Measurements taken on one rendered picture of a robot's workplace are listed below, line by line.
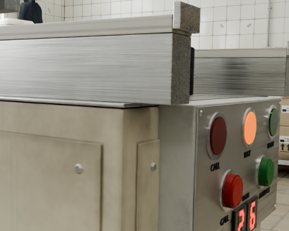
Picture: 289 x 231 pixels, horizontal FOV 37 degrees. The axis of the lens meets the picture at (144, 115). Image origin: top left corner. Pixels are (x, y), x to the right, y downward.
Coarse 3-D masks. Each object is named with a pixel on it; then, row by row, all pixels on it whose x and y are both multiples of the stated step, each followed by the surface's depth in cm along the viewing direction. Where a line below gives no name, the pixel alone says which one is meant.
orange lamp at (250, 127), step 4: (252, 112) 42; (248, 116) 42; (252, 116) 43; (248, 120) 42; (252, 120) 43; (248, 124) 42; (252, 124) 43; (248, 128) 42; (252, 128) 43; (248, 132) 42; (252, 132) 43; (248, 136) 42; (252, 136) 43; (248, 140) 42; (252, 140) 43
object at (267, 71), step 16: (256, 48) 55; (272, 48) 54; (288, 48) 53; (208, 64) 59; (224, 64) 57; (240, 64) 56; (256, 64) 55; (272, 64) 54; (288, 64) 54; (208, 80) 59; (224, 80) 57; (240, 80) 56; (256, 80) 55; (272, 80) 54; (288, 80) 55
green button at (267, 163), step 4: (264, 160) 46; (268, 160) 46; (264, 164) 46; (268, 164) 46; (272, 164) 47; (260, 168) 46; (264, 168) 46; (268, 168) 46; (272, 168) 47; (260, 172) 46; (264, 172) 46; (268, 172) 46; (272, 172) 47; (260, 176) 46; (264, 176) 46; (268, 176) 46; (272, 176) 47; (260, 180) 46; (264, 180) 46; (268, 180) 46; (264, 184) 46; (268, 184) 46
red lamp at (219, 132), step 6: (216, 120) 35; (222, 120) 36; (216, 126) 35; (222, 126) 36; (216, 132) 35; (222, 132) 36; (216, 138) 35; (222, 138) 36; (216, 144) 35; (222, 144) 36; (216, 150) 35; (222, 150) 36
